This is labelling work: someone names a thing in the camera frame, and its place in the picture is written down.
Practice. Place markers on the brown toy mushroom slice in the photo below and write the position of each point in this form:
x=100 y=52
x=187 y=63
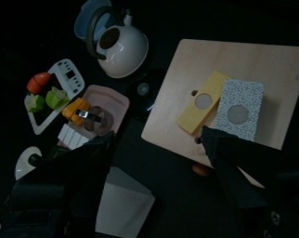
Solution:
x=98 y=121

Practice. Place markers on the white paper sheet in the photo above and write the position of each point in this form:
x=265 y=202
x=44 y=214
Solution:
x=124 y=204

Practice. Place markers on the white plate with black knob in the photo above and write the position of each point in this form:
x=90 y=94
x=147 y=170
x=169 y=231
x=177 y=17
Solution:
x=26 y=161

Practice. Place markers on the black round knob disc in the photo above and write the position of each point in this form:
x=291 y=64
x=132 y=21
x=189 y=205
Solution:
x=144 y=93

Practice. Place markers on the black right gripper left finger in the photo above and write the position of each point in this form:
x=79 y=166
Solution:
x=56 y=186

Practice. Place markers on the yellow wooden block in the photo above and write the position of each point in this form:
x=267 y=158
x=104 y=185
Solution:
x=203 y=102

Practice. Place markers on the orange toy peeler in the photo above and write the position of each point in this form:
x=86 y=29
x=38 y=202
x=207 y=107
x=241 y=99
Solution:
x=76 y=110

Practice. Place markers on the blue round lid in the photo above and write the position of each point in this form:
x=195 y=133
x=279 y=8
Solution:
x=90 y=19

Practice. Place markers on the white toy kettle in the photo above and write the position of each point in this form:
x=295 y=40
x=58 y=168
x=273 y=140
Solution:
x=123 y=49

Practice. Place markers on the red toy tomato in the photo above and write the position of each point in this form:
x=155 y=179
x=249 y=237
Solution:
x=39 y=82

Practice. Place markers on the wooden cutting board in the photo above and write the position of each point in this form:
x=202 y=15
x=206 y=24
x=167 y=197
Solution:
x=238 y=62

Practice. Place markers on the white ribbed toy piece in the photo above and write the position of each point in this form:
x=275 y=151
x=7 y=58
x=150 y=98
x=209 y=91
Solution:
x=74 y=137

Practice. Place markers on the grey speckled block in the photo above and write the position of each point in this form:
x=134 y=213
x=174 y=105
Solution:
x=241 y=108

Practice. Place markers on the green toy vegetable piece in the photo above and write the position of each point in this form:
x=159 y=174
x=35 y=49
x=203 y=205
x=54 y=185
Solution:
x=58 y=98
x=35 y=103

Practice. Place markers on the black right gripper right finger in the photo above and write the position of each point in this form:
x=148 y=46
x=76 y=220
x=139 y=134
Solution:
x=255 y=173

